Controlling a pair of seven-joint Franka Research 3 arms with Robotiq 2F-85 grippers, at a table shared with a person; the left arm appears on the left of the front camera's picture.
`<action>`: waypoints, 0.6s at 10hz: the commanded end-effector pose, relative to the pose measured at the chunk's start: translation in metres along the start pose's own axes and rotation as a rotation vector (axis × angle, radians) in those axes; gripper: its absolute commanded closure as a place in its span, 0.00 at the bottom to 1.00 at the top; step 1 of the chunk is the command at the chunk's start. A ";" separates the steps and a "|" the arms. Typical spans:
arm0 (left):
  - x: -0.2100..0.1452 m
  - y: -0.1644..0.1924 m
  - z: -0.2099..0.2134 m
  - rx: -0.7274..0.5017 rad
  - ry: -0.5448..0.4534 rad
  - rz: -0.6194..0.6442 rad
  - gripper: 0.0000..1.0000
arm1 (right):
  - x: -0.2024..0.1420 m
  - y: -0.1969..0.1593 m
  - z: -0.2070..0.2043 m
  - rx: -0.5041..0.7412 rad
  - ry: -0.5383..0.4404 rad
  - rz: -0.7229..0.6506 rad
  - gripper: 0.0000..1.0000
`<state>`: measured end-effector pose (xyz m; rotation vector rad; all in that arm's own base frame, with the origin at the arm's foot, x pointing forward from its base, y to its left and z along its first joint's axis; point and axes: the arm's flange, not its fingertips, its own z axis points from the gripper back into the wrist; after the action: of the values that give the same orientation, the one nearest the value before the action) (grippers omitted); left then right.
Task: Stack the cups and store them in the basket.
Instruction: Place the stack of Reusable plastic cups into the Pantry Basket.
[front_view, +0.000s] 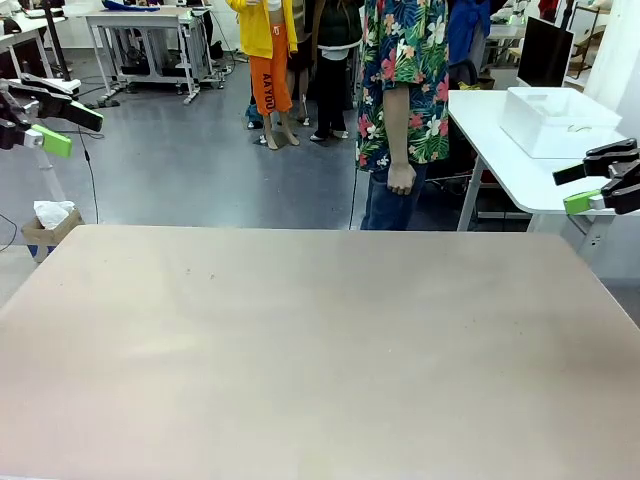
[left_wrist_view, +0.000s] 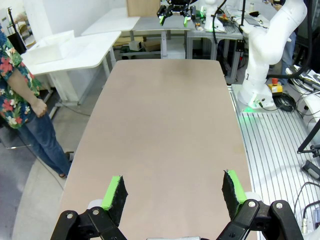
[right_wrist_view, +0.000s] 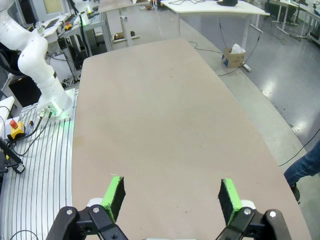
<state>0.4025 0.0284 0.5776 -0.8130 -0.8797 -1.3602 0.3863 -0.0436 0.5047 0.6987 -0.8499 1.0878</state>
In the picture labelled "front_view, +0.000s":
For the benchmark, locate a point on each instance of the cardboard box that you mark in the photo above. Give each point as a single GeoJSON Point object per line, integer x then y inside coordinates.
{"type": "Point", "coordinates": [40, 237]}

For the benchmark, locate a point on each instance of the white plastic basket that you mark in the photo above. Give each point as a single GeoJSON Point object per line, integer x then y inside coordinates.
{"type": "Point", "coordinates": [555, 120]}

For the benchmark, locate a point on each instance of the black computer monitor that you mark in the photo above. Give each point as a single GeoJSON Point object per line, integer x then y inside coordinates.
{"type": "Point", "coordinates": [545, 52]}

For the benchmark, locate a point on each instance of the grey desk white frame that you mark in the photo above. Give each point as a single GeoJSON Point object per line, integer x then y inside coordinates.
{"type": "Point", "coordinates": [135, 22]}

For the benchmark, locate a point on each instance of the black stand pole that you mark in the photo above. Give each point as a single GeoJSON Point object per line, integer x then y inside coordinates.
{"type": "Point", "coordinates": [55, 40]}

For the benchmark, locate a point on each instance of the white crumpled paper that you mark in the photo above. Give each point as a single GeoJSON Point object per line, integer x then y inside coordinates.
{"type": "Point", "coordinates": [52, 212]}

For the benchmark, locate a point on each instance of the wooden chair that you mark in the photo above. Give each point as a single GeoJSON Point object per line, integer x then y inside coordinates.
{"type": "Point", "coordinates": [587, 47]}

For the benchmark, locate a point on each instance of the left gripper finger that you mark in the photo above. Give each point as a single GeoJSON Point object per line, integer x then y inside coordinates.
{"type": "Point", "coordinates": [52, 141]}
{"type": "Point", "coordinates": [65, 105]}

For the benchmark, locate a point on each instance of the blue jacket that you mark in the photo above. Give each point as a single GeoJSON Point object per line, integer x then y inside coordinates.
{"type": "Point", "coordinates": [470, 25]}

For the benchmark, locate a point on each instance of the person in floral shirt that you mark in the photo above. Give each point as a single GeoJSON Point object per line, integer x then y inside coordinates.
{"type": "Point", "coordinates": [410, 60]}

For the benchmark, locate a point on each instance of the mannequin yellow jacket orange pants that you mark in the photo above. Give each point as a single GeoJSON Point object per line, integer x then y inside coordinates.
{"type": "Point", "coordinates": [265, 60]}

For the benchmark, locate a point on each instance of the person's right forearm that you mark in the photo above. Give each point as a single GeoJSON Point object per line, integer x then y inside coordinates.
{"type": "Point", "coordinates": [400, 125]}

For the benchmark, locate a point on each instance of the black office chair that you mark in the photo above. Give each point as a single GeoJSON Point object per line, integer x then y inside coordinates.
{"type": "Point", "coordinates": [462, 75]}

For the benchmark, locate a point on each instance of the white background table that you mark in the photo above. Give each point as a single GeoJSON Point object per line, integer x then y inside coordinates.
{"type": "Point", "coordinates": [20, 30]}

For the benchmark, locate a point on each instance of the mannequin in black clothes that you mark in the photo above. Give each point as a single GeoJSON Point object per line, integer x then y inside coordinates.
{"type": "Point", "coordinates": [332, 60]}

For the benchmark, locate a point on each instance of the person's right hand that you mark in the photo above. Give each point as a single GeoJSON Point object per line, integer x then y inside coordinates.
{"type": "Point", "coordinates": [401, 177]}

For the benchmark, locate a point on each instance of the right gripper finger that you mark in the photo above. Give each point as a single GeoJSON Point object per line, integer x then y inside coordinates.
{"type": "Point", "coordinates": [600, 162]}
{"type": "Point", "coordinates": [582, 202]}

